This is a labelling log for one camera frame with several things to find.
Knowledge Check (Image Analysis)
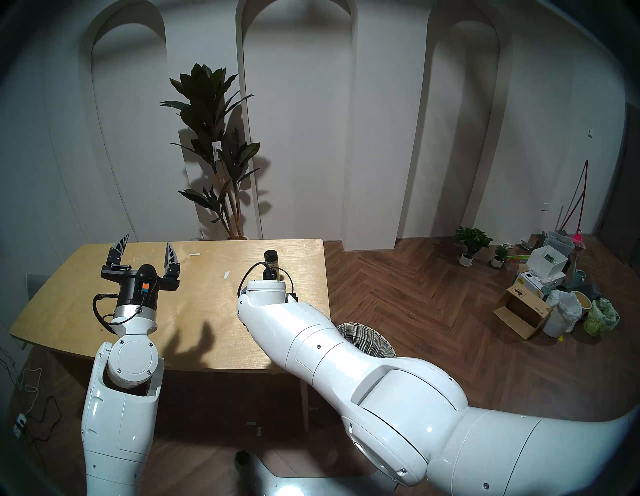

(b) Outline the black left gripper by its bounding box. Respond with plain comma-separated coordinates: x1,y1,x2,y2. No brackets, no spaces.
100,233,181,312

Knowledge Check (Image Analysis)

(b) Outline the woven wicker basket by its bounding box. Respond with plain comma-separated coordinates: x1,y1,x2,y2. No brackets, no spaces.
336,322,397,359

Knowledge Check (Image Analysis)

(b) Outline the wooden table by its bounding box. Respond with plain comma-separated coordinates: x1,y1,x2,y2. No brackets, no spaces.
10,239,331,433

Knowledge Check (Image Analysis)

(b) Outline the tall potted leafy plant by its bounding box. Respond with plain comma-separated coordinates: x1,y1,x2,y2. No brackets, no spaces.
160,63,262,241

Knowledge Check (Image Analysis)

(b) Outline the bushy small potted plant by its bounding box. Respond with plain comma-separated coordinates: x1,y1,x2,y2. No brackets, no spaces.
454,226,493,267

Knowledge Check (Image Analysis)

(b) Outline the open brown cardboard box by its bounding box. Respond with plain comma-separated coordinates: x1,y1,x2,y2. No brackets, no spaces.
493,285,553,341

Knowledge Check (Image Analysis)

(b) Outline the white box with yellow label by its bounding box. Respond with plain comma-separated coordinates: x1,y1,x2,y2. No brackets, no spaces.
515,271,551,299

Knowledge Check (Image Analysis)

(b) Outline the open white box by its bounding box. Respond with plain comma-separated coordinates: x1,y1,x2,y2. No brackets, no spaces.
526,245,570,278

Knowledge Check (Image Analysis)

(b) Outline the white plastic bag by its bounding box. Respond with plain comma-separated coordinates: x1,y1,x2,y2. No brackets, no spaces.
542,289,584,339

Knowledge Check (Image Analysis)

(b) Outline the clear plastic storage box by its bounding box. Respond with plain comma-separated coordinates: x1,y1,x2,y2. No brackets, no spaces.
543,230,576,257

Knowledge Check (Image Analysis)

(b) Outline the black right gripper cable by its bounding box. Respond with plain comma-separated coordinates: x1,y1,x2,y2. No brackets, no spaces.
237,262,296,301

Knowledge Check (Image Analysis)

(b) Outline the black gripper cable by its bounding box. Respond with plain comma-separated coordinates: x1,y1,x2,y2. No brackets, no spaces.
92,292,151,335
237,262,296,301

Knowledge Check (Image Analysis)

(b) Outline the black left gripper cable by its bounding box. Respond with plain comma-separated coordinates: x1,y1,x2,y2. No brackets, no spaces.
92,292,151,335

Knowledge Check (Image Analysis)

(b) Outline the white floor cable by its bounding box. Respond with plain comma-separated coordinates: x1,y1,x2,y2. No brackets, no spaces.
19,367,44,416

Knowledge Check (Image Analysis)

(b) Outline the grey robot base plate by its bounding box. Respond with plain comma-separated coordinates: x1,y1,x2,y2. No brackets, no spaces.
234,450,401,496

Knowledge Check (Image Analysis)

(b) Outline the red handled broom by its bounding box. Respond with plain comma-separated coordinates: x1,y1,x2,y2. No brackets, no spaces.
560,160,589,243

